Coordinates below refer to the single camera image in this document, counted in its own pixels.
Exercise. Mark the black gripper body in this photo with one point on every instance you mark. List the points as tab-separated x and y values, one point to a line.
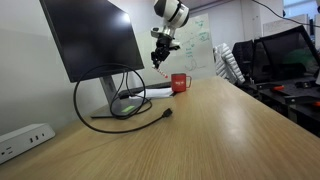
164	43

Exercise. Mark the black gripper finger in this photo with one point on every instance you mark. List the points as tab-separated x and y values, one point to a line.
156	58
165	54

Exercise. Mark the white red-dotted marker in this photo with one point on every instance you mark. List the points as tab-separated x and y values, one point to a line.
162	72

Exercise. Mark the red travel mug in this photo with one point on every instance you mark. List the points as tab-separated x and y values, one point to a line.
178	83

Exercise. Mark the white paper sheet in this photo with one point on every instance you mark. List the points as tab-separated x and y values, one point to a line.
156	93

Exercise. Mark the glass whiteboard with writing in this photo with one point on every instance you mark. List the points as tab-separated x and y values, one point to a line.
200	50

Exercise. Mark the grey monitor stand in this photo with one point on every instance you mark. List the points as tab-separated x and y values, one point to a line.
108	88

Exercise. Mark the green sticker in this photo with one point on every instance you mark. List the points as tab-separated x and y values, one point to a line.
128	109

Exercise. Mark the white puffy jacket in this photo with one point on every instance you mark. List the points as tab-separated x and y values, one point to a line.
228	63

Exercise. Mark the black computer monitor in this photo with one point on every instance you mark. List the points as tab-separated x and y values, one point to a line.
90	36

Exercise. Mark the black office chair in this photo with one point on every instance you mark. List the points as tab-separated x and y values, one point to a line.
243	56

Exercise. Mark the black device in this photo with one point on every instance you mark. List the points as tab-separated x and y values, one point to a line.
304	84

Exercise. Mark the black side table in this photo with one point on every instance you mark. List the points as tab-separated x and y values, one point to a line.
300	113

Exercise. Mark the white power strip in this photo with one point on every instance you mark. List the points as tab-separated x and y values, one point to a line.
23	140

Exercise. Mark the small orange object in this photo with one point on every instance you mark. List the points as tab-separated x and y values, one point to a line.
316	104

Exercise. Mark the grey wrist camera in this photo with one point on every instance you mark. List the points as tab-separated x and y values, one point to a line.
155	32

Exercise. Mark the white wall board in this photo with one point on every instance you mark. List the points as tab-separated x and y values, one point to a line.
286	25

